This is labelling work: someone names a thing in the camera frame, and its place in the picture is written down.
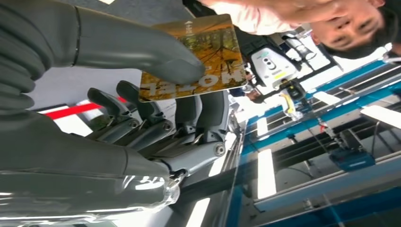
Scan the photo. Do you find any person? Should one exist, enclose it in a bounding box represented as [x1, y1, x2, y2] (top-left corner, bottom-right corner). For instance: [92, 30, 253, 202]
[197, 0, 401, 60]

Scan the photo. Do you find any red barrier belt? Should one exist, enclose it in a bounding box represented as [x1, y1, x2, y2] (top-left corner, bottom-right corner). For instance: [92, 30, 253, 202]
[45, 97, 128, 120]

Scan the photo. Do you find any ribbed grey right arm sleeve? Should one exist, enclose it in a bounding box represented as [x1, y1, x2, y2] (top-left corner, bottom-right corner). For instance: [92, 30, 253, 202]
[0, 0, 52, 113]

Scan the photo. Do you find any white ceiling light panel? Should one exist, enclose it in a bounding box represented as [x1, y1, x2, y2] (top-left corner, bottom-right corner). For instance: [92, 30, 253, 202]
[257, 148, 277, 200]
[360, 105, 401, 130]
[184, 197, 211, 227]

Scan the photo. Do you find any white background robot body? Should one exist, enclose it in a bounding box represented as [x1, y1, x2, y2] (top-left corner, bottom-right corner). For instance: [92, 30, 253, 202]
[250, 45, 300, 90]

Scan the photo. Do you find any blue ceiling-mounted box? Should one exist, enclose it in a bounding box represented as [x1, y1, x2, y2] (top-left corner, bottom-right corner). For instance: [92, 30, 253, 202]
[329, 148, 376, 172]

